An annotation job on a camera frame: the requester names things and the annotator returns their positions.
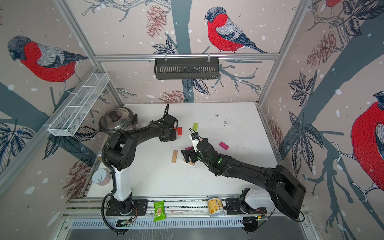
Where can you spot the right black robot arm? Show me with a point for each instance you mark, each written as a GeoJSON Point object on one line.
{"type": "Point", "coordinates": [286, 191]}

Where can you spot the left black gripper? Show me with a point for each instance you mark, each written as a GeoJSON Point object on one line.
{"type": "Point", "coordinates": [174, 133]}

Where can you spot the green snack packet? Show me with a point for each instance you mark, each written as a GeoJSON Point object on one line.
{"type": "Point", "coordinates": [159, 211]}

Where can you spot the magenta block right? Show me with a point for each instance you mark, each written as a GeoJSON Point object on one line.
{"type": "Point", "coordinates": [224, 146]}

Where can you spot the black hanging wall basket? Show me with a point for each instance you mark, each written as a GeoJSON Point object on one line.
{"type": "Point", "coordinates": [187, 69]}

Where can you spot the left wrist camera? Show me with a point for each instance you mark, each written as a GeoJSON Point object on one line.
{"type": "Point", "coordinates": [170, 121]}

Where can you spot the green block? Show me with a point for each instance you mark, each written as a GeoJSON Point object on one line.
{"type": "Point", "coordinates": [195, 127]}

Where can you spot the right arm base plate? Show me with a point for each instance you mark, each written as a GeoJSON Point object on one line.
{"type": "Point", "coordinates": [248, 203]}

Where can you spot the wide upright wood block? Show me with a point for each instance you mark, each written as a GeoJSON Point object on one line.
{"type": "Point", "coordinates": [174, 157]}

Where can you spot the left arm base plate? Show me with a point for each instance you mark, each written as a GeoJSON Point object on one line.
{"type": "Point", "coordinates": [126, 208]}

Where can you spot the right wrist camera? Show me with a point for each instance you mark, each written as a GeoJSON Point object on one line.
{"type": "Point", "coordinates": [195, 138]}

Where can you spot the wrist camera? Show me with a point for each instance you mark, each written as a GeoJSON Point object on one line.
{"type": "Point", "coordinates": [195, 138]}
{"type": "Point", "coordinates": [170, 121]}

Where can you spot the pink drink can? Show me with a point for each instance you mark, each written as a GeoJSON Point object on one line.
{"type": "Point", "coordinates": [101, 177]}

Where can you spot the slanted wood block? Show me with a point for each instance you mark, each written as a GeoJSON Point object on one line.
{"type": "Point", "coordinates": [190, 163]}

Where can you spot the white wire mesh basket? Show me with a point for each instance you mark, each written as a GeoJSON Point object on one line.
{"type": "Point", "coordinates": [81, 101]}

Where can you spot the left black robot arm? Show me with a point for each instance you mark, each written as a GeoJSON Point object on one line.
{"type": "Point", "coordinates": [120, 149]}

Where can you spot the yellow snack can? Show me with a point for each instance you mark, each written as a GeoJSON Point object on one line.
{"type": "Point", "coordinates": [215, 206]}

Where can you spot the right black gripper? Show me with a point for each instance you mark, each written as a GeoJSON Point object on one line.
{"type": "Point", "coordinates": [186, 155]}

